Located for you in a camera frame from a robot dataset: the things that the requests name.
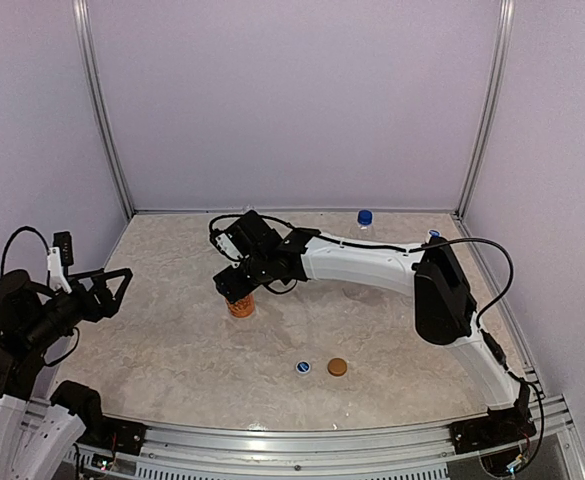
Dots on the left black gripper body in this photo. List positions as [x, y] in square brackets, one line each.
[90, 310]

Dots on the right aluminium post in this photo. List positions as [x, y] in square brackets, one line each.
[490, 105]

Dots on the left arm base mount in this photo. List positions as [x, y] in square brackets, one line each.
[109, 433]

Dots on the Pepsi bottle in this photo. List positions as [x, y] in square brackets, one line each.
[364, 228]

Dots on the orange juice bottle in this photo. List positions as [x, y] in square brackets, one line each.
[242, 308]

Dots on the aluminium front rail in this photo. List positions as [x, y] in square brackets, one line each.
[433, 450]

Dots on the aluminium post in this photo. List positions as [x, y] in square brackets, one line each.
[88, 54]
[490, 105]

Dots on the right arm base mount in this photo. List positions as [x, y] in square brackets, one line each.
[496, 428]

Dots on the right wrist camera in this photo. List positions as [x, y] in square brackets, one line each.
[223, 244]

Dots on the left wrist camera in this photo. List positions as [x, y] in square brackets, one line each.
[59, 259]

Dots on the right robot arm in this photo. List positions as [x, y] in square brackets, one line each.
[445, 311]

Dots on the gold bottle cap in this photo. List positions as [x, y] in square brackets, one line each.
[337, 367]

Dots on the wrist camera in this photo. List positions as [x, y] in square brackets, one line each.
[59, 259]
[223, 244]

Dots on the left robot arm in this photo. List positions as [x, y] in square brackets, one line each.
[12, 350]

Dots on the blue bottle cap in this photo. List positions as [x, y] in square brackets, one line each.
[303, 367]

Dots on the blue label water bottle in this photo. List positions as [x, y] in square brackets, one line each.
[432, 234]

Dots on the left aluminium post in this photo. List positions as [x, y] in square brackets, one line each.
[88, 54]

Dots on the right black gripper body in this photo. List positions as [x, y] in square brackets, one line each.
[229, 281]

